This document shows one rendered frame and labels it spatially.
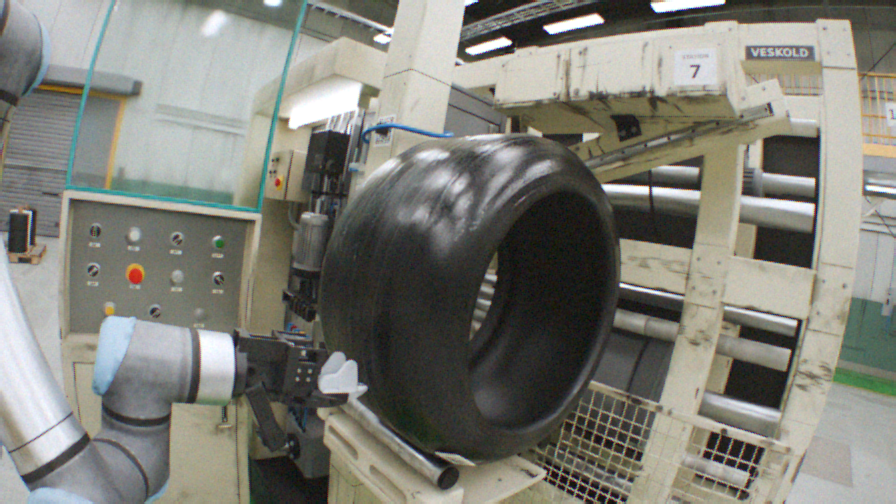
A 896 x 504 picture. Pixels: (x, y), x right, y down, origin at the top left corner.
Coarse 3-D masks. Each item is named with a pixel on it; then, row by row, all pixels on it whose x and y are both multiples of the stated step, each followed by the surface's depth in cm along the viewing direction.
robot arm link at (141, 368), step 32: (128, 320) 37; (128, 352) 34; (160, 352) 37; (192, 352) 40; (96, 384) 32; (128, 384) 34; (160, 384) 36; (192, 384) 39; (128, 416) 34; (160, 416) 37
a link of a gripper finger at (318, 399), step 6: (318, 390) 52; (312, 396) 50; (318, 396) 50; (324, 396) 51; (330, 396) 52; (336, 396) 53; (342, 396) 54; (348, 396) 55; (300, 402) 50; (306, 402) 49; (312, 402) 50; (318, 402) 50; (324, 402) 51; (330, 402) 52; (336, 402) 52; (342, 402) 54
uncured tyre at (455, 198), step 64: (384, 192) 62; (448, 192) 54; (512, 192) 57; (576, 192) 66; (384, 256) 55; (448, 256) 52; (512, 256) 103; (576, 256) 95; (320, 320) 68; (384, 320) 53; (448, 320) 52; (512, 320) 105; (576, 320) 95; (384, 384) 55; (448, 384) 54; (512, 384) 95; (576, 384) 79; (448, 448) 59; (512, 448) 67
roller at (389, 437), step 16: (352, 400) 84; (352, 416) 83; (368, 416) 79; (384, 432) 74; (400, 448) 70; (416, 448) 69; (416, 464) 66; (432, 464) 65; (448, 464) 65; (432, 480) 63; (448, 480) 63
